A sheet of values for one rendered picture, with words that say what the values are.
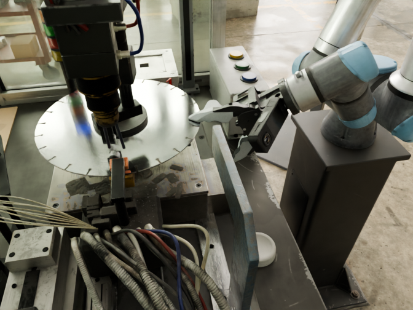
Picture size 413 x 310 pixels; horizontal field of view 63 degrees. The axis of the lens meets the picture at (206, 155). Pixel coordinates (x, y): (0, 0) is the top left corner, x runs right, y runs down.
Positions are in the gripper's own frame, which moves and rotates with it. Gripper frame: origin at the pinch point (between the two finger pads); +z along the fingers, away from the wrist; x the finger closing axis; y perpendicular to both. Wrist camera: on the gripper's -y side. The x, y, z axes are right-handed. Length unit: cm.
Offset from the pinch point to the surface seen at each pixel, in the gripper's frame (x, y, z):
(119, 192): 14.6, -22.5, 5.3
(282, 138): -97, 112, 12
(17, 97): 25, 36, 58
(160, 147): 9.9, -8.5, 3.6
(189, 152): -0.9, 1.7, 5.6
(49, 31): 34.3, 21.6, 22.5
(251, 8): -89, 335, 12
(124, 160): 14.6, -14.7, 6.5
